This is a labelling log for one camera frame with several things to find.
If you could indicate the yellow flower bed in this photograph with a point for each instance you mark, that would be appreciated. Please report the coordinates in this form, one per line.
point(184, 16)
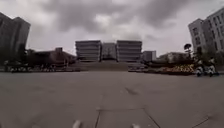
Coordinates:
point(178, 69)

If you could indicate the grey paved plaza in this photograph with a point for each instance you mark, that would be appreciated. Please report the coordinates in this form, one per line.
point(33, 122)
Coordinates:
point(110, 90)

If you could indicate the dark tall building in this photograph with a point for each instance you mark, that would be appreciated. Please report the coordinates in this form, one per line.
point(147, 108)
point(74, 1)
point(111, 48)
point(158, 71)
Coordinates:
point(11, 36)

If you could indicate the low reddish building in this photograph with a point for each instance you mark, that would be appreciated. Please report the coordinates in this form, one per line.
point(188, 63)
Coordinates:
point(50, 57)

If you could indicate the small grey building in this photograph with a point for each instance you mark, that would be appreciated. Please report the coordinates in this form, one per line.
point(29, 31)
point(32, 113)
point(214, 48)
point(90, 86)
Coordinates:
point(148, 55)

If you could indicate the tree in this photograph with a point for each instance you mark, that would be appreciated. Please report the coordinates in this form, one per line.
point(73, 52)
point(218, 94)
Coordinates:
point(188, 47)

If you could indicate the robot's own part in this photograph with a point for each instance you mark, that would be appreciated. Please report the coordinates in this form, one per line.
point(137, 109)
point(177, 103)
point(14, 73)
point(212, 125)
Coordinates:
point(135, 126)
point(76, 124)

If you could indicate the grey building with windows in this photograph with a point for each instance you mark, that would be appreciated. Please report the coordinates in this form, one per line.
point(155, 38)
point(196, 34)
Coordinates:
point(208, 33)

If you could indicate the grey twin-winged building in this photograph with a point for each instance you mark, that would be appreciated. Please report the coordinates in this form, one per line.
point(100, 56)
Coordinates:
point(88, 50)

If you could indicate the low pale building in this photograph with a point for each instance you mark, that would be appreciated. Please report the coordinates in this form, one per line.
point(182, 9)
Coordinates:
point(173, 57)

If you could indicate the row of parked bicycles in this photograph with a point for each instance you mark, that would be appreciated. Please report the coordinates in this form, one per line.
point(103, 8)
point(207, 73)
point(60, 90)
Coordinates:
point(36, 69)

